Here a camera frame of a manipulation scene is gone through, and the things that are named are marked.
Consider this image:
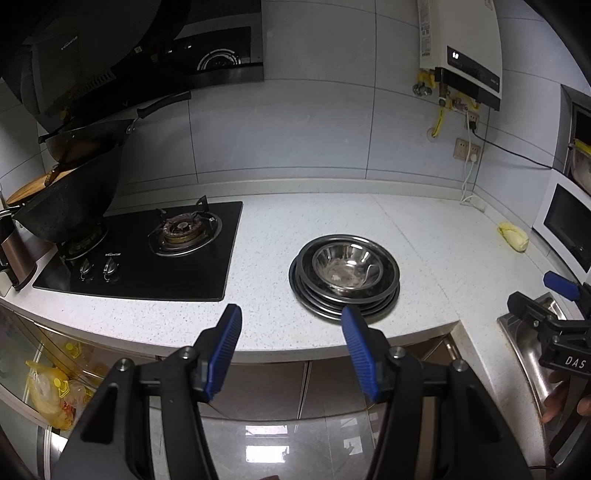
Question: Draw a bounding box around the wooden cutting board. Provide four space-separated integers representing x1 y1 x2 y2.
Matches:
6 168 77 206

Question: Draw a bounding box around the black wok with handle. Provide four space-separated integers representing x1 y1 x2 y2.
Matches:
38 91 192 165

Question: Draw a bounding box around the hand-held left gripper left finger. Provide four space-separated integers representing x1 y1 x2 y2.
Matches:
53 304 243 480

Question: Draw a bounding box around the black cable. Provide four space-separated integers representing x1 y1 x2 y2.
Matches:
470 128 563 169

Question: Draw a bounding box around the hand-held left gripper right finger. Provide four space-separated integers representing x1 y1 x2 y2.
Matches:
341 305 536 480

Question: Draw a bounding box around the black glass cooktop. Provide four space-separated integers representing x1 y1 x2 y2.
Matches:
32 200 244 303

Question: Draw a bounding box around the glass cabinet door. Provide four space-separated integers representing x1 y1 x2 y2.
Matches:
0 305 155 464

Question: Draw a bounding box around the napa cabbage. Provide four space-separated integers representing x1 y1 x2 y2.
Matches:
498 222 530 254

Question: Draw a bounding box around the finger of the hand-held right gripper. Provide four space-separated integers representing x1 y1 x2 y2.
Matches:
507 292 573 344
543 271 591 302

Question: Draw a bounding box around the brown steel container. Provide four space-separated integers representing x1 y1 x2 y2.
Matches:
0 216 40 292

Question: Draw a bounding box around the white microwave oven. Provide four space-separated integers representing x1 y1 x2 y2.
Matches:
532 168 591 274

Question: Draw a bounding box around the steel bowl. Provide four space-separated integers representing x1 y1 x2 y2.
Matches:
311 241 385 291

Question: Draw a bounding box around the grey wall cabinet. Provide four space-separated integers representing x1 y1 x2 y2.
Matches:
556 84 591 186

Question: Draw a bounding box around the black range hood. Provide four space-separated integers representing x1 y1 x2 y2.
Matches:
0 0 265 120

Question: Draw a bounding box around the grey cabinet door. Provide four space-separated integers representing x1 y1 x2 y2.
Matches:
198 360 311 422
299 339 465 420

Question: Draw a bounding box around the person's right hand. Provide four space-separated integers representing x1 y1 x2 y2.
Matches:
541 368 591 425

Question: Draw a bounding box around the yellow gas hose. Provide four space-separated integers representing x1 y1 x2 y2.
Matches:
431 107 451 139

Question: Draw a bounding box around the steel sink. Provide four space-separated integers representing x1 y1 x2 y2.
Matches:
498 293 591 467

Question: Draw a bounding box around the yellow plastic bag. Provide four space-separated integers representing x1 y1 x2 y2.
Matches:
25 359 95 431

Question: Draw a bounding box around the gas burner with steel ring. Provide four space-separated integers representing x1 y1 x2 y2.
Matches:
148 196 223 258
62 222 109 260

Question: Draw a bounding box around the large black pot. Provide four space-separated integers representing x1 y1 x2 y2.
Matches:
11 148 123 244

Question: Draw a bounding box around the wall outlet with white plug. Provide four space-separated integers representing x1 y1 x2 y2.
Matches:
455 137 482 163

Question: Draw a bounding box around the white water heater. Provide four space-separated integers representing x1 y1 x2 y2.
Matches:
418 0 503 112

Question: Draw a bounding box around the white cable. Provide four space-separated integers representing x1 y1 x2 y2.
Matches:
459 154 486 210

